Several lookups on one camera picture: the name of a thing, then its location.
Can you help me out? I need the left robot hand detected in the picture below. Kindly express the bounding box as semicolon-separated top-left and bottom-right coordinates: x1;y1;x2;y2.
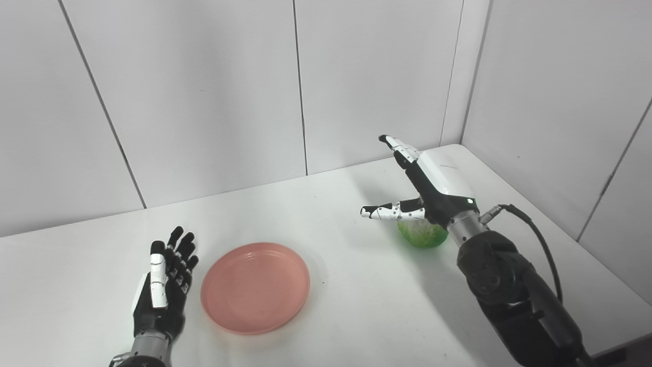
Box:
132;226;199;339

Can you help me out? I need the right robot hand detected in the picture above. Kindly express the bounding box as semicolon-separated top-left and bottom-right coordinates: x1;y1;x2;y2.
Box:
361;135;479;231

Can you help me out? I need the green white cabbage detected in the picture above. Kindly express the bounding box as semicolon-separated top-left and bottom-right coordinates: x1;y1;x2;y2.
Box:
397;218;449;249

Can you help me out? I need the pink plate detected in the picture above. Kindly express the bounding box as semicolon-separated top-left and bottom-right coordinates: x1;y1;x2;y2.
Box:
201;242;311;335

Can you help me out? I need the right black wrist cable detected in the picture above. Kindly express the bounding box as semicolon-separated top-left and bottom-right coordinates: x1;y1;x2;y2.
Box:
479;203;564;304

